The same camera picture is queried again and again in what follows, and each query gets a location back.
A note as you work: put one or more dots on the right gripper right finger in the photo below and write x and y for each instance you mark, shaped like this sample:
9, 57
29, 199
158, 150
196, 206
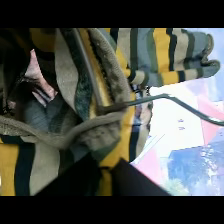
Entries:
133, 181

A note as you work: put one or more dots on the striped knitted sweater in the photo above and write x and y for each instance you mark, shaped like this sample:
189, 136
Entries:
66, 133

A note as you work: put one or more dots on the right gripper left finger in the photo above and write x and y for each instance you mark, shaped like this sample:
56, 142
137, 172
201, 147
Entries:
73, 181

